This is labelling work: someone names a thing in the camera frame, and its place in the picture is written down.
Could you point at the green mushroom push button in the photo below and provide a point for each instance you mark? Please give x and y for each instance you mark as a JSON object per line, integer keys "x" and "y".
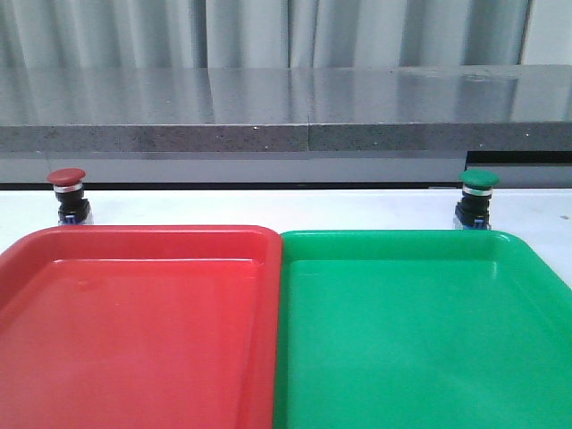
{"x": 472, "y": 211}

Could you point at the red mushroom push button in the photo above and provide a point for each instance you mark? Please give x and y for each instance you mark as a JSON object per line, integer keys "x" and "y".
{"x": 74, "y": 208}

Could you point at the green plastic tray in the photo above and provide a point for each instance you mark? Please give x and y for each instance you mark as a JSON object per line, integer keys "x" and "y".
{"x": 421, "y": 329}

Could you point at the red plastic tray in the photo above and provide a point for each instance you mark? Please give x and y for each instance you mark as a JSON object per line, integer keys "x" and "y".
{"x": 140, "y": 327}

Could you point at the grey stone countertop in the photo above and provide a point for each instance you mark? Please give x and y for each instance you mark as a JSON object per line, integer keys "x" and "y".
{"x": 178, "y": 128}

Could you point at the grey pleated curtain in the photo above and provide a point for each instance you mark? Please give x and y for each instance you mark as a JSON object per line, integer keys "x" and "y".
{"x": 261, "y": 34}

